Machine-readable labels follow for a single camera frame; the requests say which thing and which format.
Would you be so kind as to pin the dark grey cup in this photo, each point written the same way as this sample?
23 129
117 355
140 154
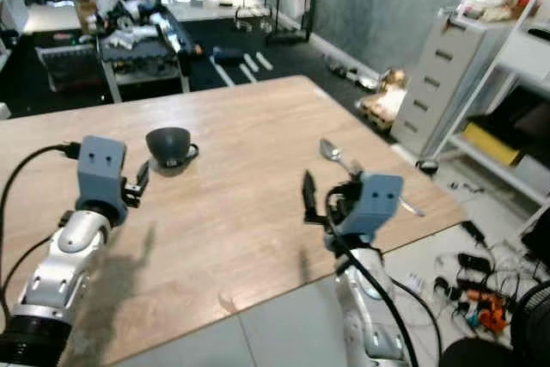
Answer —
168 143

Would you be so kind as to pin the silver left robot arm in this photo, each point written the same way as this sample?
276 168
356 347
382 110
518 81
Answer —
69 264

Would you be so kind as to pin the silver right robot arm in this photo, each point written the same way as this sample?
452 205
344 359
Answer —
365 315

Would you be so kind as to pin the silver metal spoon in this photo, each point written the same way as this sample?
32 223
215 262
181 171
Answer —
328 150

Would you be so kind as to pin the light wooden table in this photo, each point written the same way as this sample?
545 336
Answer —
249 212

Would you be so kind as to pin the golden shiny bag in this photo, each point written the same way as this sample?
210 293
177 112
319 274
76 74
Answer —
387 105

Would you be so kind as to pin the cluttered metal cart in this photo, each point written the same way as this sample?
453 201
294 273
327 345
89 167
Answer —
137 58

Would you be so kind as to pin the black plastic crate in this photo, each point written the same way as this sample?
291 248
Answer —
64 66

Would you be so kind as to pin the yellow box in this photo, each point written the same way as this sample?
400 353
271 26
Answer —
490 143

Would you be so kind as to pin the grey drawer cabinet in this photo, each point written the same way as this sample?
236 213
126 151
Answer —
438 75

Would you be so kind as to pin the orange tool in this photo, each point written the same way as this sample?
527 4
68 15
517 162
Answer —
488 311

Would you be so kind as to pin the black fan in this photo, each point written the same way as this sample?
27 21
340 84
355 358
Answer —
534 333

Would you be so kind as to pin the white shelf rack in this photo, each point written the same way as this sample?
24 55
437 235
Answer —
528 53

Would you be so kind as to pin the red white packets heap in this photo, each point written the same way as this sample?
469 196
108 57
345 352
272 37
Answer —
494 8

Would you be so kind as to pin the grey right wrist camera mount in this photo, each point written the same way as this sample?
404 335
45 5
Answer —
378 204

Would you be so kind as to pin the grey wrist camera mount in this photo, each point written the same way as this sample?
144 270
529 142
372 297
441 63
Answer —
378 204
100 165

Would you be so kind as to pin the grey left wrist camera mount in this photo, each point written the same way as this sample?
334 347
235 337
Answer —
100 165

